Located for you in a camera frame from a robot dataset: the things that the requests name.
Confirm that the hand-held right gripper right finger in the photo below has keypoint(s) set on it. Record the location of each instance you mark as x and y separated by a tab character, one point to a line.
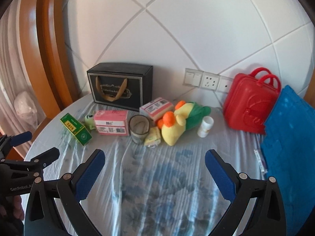
220	174

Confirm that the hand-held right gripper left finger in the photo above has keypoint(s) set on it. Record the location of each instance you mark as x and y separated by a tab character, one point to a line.
89	174

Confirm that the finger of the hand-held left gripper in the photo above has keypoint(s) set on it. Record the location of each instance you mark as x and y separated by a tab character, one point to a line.
48	156
22	138

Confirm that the white plastic bottle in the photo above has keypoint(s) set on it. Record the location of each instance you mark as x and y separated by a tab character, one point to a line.
205	127

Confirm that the blue plastic crate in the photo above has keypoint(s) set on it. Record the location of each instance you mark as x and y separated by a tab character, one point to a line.
290	152

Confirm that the pink pack with white label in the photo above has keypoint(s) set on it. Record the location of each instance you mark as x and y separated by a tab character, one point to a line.
157	108

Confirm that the cloth-covered round desktop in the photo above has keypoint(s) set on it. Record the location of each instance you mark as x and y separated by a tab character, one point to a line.
160	177

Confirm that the person's left hand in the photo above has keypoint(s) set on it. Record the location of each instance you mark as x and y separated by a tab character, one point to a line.
12	206

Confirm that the white plastic bag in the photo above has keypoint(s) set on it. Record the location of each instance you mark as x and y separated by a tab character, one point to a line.
24	105

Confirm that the green cardboard box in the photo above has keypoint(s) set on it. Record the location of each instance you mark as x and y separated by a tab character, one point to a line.
73	127

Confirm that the small green frog toy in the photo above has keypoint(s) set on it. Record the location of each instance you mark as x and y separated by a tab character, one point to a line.
89	120

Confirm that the pink cardboard box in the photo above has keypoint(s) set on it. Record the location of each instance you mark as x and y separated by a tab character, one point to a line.
110	118

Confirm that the glass cup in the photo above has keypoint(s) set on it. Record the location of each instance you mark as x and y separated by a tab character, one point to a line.
137	135

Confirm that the yellow green plush duck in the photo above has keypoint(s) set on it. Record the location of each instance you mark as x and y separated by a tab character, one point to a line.
172	130

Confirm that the red hard-shell suitcase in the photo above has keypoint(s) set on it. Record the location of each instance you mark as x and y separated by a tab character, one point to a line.
243	108

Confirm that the pale green tissue pack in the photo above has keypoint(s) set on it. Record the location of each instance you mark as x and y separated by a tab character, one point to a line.
153	139

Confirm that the black gift box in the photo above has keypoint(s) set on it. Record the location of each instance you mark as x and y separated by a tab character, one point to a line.
137	88

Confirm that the wooden door frame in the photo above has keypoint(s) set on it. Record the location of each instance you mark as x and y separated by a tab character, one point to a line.
49	54

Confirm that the white wall antenna socket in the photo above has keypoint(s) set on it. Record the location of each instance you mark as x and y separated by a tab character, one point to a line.
225	84

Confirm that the white wall power socket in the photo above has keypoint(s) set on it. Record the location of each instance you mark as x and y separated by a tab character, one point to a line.
209	80

